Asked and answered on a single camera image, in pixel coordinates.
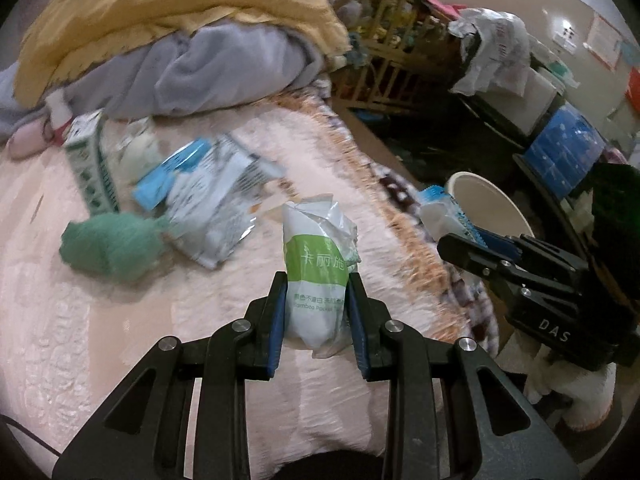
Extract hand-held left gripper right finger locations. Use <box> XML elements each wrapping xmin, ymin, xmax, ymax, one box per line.
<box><xmin>346</xmin><ymin>271</ymin><xmax>581</xmax><ymax>480</ymax></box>

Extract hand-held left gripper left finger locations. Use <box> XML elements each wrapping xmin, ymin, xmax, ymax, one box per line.
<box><xmin>52</xmin><ymin>270</ymin><xmax>290</xmax><ymax>480</ymax></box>

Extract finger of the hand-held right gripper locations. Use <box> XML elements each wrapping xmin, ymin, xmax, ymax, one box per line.
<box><xmin>437</xmin><ymin>232</ymin><xmax>527</xmax><ymax>292</ymax></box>
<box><xmin>472</xmin><ymin>226</ymin><xmax>524</xmax><ymax>262</ymax></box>

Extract cream plastic bucket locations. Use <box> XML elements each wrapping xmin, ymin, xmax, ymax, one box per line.
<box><xmin>446</xmin><ymin>171</ymin><xmax>537</xmax><ymax>261</ymax></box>

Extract white blue-edged packet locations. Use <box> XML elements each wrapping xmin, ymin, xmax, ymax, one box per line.
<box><xmin>419</xmin><ymin>185</ymin><xmax>488</xmax><ymax>251</ymax></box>

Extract white green tissue packet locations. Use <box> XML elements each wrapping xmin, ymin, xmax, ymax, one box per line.
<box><xmin>281</xmin><ymin>195</ymin><xmax>362</xmax><ymax>358</ymax></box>

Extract green fluffy sock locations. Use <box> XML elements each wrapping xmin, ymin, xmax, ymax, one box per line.
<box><xmin>60</xmin><ymin>211</ymin><xmax>168</xmax><ymax>281</ymax></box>

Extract blue foil packet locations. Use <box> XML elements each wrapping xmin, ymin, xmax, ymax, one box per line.
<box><xmin>134</xmin><ymin>139</ymin><xmax>213</xmax><ymax>211</ymax></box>

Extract patterned fringed blanket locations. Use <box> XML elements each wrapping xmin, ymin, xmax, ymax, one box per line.
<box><xmin>280</xmin><ymin>90</ymin><xmax>501</xmax><ymax>356</ymax></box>

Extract blue storage box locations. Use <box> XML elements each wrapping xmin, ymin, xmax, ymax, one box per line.
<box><xmin>522</xmin><ymin>105</ymin><xmax>608</xmax><ymax>198</ymax></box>

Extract silver blue printed packet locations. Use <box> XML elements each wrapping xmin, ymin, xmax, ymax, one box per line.
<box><xmin>165</xmin><ymin>135</ymin><xmax>286</xmax><ymax>268</ymax></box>

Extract white storage box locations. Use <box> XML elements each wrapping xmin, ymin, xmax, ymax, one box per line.
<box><xmin>480</xmin><ymin>67</ymin><xmax>558</xmax><ymax>136</ymax></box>

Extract wooden crib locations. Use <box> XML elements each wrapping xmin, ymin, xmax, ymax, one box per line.
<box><xmin>315</xmin><ymin>0</ymin><xmax>466</xmax><ymax>111</ymax></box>

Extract white clothes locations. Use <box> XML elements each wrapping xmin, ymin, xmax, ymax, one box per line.
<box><xmin>447</xmin><ymin>7</ymin><xmax>531</xmax><ymax>96</ymax></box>

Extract white green milk carton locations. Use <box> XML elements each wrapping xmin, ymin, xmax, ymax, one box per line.
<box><xmin>64</xmin><ymin>110</ymin><xmax>121</xmax><ymax>216</ymax></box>

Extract grey blanket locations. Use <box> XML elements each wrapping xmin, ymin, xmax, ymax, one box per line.
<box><xmin>0</xmin><ymin>17</ymin><xmax>331</xmax><ymax>136</ymax></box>

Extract white pill bottle pink label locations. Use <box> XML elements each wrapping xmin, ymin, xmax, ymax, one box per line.
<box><xmin>45</xmin><ymin>91</ymin><xmax>75</xmax><ymax>142</ymax></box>

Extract yellow blanket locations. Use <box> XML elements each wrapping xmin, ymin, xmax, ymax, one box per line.
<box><xmin>14</xmin><ymin>0</ymin><xmax>353</xmax><ymax>111</ymax></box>

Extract white wall switch panel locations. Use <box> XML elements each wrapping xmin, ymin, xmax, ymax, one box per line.
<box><xmin>555</xmin><ymin>17</ymin><xmax>581</xmax><ymax>53</ymax></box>

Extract wall poster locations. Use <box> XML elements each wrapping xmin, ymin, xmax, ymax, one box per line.
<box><xmin>587</xmin><ymin>12</ymin><xmax>623</xmax><ymax>68</ymax></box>

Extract black cable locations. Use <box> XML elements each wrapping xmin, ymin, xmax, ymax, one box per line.
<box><xmin>0</xmin><ymin>412</ymin><xmax>63</xmax><ymax>458</ymax></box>

